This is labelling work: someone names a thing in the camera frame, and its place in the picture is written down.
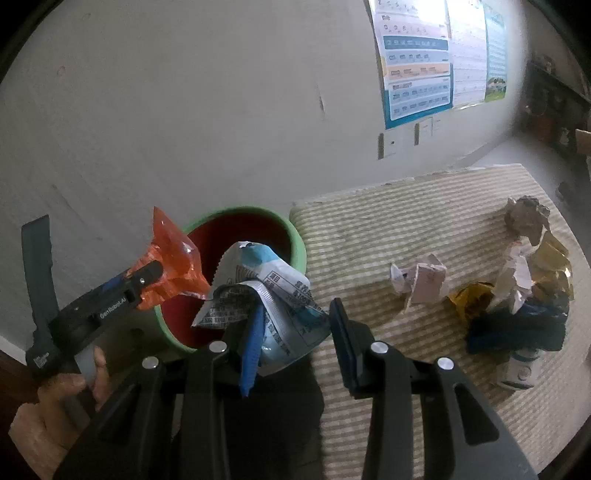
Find white paper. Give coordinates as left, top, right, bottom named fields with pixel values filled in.
left=492, top=235, right=539, bottom=315

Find dark shelf with items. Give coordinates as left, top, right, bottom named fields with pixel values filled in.
left=522, top=58, right=591, bottom=153

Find person's left hand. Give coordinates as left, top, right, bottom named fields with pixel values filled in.
left=9, top=346, right=112, bottom=462

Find small paper carton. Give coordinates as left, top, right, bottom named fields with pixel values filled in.
left=390, top=254, right=450, bottom=315

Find blue chart wall poster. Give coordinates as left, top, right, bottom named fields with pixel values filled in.
left=369, top=0, right=453, bottom=130

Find white table wall poster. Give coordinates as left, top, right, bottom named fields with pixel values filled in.
left=445, top=0, right=488, bottom=109

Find gold foil wrapper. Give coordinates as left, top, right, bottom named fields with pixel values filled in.
left=531, top=231, right=575, bottom=301

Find orange plastic wrapper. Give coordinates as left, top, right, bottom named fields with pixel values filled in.
left=134, top=206, right=208, bottom=312

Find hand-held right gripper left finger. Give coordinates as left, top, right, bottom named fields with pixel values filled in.
left=53, top=302, right=269, bottom=480

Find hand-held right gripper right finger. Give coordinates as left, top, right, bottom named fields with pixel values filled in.
left=329, top=298, right=539, bottom=480

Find yellow wrapper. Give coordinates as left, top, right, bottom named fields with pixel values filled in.
left=445, top=282, right=497, bottom=324

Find dark blue wrapper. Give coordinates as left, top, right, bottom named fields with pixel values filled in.
left=464, top=295, right=571, bottom=354

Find green blue wall poster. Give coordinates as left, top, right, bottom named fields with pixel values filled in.
left=482, top=2, right=509, bottom=102

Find striped beige mat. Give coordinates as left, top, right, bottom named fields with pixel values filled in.
left=288, top=164, right=585, bottom=476

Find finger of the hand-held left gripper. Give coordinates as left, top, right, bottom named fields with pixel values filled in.
left=102, top=274, right=132, bottom=295
left=122, top=261, right=164, bottom=306

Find brown crumpled paper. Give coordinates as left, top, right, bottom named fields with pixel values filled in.
left=503, top=196, right=552, bottom=238

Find white blue printed wrapper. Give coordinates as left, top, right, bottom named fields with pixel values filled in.
left=191, top=240, right=333, bottom=377

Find green bin with red inside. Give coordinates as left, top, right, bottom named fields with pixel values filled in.
left=152, top=206, right=308, bottom=356

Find small white container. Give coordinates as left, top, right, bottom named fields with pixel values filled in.
left=496, top=348, right=543, bottom=391

